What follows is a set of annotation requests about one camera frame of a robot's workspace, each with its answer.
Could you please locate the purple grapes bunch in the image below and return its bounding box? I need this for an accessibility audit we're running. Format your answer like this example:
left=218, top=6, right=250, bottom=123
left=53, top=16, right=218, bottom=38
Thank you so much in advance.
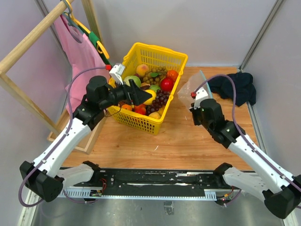
left=146, top=89, right=170, bottom=115

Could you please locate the wooden clothes rack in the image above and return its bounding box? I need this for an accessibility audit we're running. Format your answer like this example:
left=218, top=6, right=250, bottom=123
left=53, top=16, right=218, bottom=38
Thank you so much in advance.
left=0, top=0, right=104, bottom=155

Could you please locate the yellow hanger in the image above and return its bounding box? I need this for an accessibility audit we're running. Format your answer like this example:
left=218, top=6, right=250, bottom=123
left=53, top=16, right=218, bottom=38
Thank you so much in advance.
left=62, top=0, right=110, bottom=65

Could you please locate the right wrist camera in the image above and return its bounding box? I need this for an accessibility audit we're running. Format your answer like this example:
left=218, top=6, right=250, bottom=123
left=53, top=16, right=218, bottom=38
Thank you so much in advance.
left=191, top=88, right=210, bottom=109

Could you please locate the red orange fruit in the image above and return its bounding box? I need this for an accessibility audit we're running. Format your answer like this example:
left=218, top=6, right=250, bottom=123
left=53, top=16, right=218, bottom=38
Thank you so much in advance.
left=134, top=104, right=146, bottom=115

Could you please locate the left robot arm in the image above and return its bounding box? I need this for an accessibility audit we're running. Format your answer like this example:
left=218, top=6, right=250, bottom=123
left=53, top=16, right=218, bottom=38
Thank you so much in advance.
left=20, top=76, right=152, bottom=202

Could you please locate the dark navy cloth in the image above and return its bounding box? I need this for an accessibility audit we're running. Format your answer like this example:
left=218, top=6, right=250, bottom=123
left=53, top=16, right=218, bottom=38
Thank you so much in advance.
left=208, top=72, right=256, bottom=107

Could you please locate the yellow plastic basket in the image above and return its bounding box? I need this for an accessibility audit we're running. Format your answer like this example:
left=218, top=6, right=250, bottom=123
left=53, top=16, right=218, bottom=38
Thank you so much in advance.
left=108, top=42, right=188, bottom=135

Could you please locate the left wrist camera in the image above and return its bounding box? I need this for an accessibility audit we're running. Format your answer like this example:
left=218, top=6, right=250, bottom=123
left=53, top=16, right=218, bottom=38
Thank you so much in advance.
left=109, top=64, right=125, bottom=85

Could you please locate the purple cable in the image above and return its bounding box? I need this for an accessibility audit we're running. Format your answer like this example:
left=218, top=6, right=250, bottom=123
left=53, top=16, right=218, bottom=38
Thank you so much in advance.
left=18, top=65, right=111, bottom=208
left=191, top=74, right=301, bottom=186

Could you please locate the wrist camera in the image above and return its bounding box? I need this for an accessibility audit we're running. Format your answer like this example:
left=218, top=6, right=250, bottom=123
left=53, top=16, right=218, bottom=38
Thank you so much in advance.
left=191, top=88, right=210, bottom=109
left=109, top=64, right=125, bottom=85

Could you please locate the green garment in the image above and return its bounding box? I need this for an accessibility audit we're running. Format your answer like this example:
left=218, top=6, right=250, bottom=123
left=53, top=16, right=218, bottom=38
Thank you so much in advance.
left=78, top=23, right=112, bottom=70

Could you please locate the green cabbage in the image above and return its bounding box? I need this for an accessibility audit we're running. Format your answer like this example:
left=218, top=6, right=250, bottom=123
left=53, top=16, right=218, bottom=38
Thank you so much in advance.
left=124, top=75, right=141, bottom=87

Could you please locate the grey hanger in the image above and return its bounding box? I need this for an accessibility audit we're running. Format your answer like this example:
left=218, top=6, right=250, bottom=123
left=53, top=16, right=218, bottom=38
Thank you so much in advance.
left=62, top=12, right=84, bottom=43

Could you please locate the red apple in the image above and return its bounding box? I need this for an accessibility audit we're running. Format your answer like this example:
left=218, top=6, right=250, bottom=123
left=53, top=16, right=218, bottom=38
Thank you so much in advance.
left=160, top=78, right=174, bottom=92

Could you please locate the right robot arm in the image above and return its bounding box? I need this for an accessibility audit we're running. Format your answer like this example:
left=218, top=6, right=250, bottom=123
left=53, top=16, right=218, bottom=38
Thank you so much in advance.
left=189, top=98, right=301, bottom=219

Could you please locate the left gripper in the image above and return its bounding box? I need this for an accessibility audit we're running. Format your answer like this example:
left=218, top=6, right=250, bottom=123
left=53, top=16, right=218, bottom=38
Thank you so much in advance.
left=100, top=77, right=152, bottom=109

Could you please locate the pink shirt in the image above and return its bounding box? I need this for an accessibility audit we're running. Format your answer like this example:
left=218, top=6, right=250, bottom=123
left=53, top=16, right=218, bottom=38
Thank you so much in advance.
left=54, top=15, right=110, bottom=112

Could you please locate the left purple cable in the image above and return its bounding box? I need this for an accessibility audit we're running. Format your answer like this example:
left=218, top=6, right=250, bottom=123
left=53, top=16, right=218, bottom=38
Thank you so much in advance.
left=18, top=65, right=111, bottom=208

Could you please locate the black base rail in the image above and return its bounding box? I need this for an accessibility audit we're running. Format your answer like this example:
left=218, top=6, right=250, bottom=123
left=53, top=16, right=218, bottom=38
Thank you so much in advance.
left=64, top=168, right=231, bottom=201

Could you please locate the clear zip top bag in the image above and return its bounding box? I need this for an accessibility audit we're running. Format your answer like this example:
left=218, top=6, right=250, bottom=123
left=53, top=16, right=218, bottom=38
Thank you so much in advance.
left=178, top=70, right=213, bottom=110

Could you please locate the yellow peach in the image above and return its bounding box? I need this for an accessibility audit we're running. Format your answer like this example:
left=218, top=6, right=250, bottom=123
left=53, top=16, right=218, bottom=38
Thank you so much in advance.
left=149, top=112, right=161, bottom=120

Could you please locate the green grapes bunch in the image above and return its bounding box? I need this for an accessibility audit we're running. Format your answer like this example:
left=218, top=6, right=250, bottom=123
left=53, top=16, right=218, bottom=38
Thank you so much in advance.
left=141, top=67, right=167, bottom=85

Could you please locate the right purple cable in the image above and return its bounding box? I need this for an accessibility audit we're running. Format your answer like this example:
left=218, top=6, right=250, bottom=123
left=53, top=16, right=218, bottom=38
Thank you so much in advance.
left=191, top=74, right=301, bottom=186

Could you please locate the orange persimmon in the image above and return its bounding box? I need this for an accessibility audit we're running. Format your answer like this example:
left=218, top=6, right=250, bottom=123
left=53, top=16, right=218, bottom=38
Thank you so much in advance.
left=166, top=70, right=178, bottom=82

